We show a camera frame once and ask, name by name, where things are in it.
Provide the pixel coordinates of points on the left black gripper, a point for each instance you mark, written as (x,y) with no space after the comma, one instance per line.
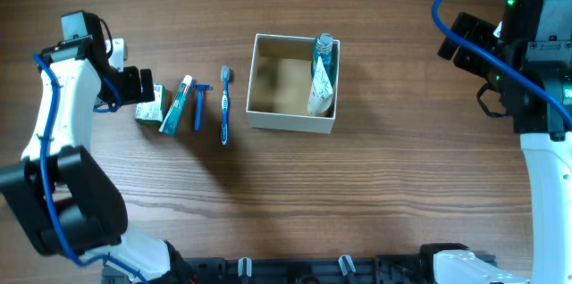
(132,93)

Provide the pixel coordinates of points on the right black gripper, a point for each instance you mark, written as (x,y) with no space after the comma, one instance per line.
(466,59)

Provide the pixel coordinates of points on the green white soap bar pack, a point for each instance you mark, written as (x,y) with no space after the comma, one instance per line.
(152,112)

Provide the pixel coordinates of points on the teal white toothpaste tube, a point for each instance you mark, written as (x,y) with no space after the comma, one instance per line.
(173,116)

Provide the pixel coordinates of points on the blue disposable razor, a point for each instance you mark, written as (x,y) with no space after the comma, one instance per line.
(200,89)

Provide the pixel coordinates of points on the blue mouthwash bottle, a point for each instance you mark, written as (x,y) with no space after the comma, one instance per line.
(323,49)

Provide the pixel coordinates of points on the white lotion tube green leaves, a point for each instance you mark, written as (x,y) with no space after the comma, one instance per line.
(321,92)

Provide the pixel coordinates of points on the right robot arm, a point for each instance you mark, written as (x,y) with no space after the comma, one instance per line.
(526,59)

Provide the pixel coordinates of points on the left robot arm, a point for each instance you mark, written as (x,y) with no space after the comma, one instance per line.
(63,200)

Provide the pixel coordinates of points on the blue white toothbrush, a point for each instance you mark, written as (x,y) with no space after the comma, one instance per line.
(225,78)

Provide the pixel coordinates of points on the white open cardboard box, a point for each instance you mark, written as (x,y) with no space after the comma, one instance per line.
(280,83)

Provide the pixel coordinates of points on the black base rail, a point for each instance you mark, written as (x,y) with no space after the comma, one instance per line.
(381,269)

